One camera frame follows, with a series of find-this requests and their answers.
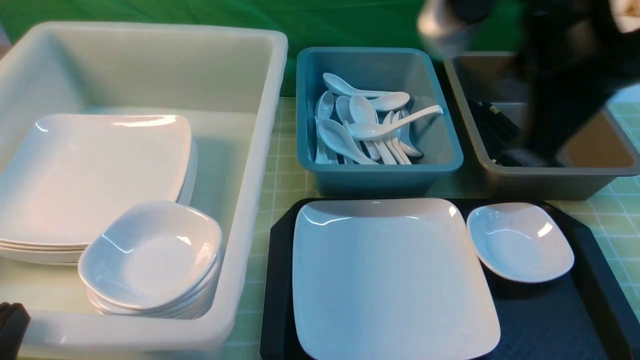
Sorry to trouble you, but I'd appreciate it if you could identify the large white plastic tub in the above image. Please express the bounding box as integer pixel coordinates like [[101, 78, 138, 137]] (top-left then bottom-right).
[[0, 22, 288, 360]]

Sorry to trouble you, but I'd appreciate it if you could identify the white shallow sauce dish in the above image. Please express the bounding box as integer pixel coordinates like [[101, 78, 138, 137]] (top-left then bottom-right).
[[466, 202, 575, 284]]

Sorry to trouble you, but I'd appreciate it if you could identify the black plastic serving tray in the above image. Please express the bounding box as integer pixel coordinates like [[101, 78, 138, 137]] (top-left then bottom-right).
[[259, 198, 640, 360]]

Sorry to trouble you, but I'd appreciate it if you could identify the white spoon top of bin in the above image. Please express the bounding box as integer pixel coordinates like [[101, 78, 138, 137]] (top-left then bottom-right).
[[322, 72, 392, 98]]

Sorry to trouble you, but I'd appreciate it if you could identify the bundle of black chopsticks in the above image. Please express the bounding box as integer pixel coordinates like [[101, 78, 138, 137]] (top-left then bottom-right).
[[467, 101, 525, 167]]

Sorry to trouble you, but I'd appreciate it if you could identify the white spoon centre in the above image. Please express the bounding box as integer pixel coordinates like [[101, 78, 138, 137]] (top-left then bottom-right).
[[349, 95, 381, 161]]

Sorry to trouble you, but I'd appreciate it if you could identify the white small bowl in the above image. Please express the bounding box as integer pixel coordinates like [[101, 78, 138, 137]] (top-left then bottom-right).
[[77, 200, 223, 311]]

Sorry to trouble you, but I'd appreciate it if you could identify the white spoon far left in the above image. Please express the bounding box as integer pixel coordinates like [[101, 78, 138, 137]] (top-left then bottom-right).
[[314, 89, 335, 124]]

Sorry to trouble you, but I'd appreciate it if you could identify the green backdrop cloth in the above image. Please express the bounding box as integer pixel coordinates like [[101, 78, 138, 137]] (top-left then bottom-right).
[[0, 0, 424, 97]]

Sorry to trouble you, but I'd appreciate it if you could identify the stack of white square plates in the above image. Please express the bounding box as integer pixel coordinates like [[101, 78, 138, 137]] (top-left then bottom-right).
[[1, 114, 198, 265]]

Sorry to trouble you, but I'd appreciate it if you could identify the white ceramic soup spoon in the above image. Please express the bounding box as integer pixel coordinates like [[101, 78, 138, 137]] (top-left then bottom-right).
[[346, 105, 444, 141]]

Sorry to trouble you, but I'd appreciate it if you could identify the grey-brown plastic chopstick bin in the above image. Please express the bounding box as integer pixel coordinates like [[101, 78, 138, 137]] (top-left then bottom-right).
[[443, 52, 639, 201]]

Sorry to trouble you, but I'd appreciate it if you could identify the teal plastic spoon bin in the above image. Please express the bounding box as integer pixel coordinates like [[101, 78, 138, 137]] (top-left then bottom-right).
[[295, 47, 464, 198]]

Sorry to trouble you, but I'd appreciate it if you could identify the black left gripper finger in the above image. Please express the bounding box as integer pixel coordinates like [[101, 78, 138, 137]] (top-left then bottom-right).
[[0, 301, 31, 360]]

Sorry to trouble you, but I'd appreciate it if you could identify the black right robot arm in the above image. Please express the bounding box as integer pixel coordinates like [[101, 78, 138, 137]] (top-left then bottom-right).
[[496, 0, 640, 167]]

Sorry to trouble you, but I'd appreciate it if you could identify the stack of white bowls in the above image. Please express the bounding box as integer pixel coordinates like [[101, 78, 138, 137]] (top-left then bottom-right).
[[86, 248, 225, 320]]

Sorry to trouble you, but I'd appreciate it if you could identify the white spoon upper right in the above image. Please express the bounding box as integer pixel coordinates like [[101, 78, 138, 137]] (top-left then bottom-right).
[[368, 91, 410, 112]]

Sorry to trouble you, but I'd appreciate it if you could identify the white spoon front left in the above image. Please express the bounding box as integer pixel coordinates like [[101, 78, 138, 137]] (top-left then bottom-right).
[[317, 119, 378, 166]]

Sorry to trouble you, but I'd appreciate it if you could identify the large white square plate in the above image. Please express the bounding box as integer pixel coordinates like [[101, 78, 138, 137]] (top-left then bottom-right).
[[292, 198, 501, 360]]

